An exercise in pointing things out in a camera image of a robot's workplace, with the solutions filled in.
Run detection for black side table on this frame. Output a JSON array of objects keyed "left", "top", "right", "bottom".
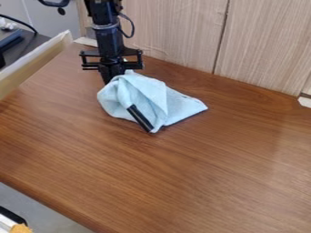
[{"left": 0, "top": 27, "right": 53, "bottom": 69}]

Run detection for light blue cloth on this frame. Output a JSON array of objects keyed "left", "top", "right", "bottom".
[{"left": 95, "top": 69, "right": 209, "bottom": 135}]

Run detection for beige board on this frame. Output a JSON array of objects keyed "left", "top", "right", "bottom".
[{"left": 0, "top": 29, "right": 75, "bottom": 101}]

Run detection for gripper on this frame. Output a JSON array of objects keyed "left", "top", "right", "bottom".
[{"left": 78, "top": 47, "right": 146, "bottom": 86}]

